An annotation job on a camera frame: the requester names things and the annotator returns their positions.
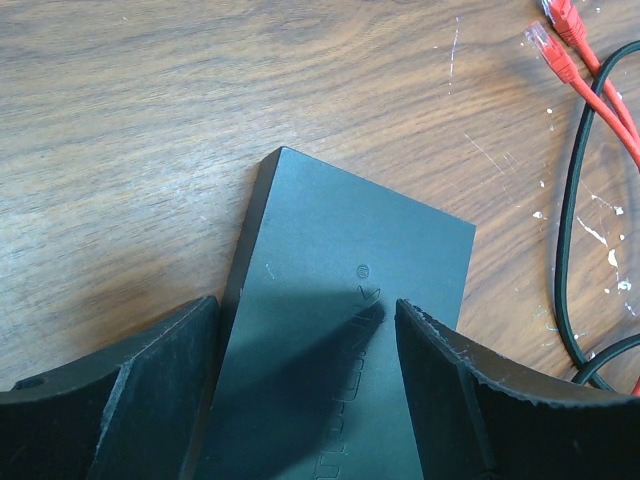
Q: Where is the black network switch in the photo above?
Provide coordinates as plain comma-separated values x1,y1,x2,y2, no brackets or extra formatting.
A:
195,147,475,479

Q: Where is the black cable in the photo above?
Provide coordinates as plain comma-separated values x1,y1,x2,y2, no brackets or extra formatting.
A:
554,42,640,391

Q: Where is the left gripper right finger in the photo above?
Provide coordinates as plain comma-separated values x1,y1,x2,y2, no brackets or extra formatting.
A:
395,299,639,479

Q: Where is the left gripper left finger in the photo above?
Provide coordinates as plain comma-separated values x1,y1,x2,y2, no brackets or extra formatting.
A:
1,296,218,479

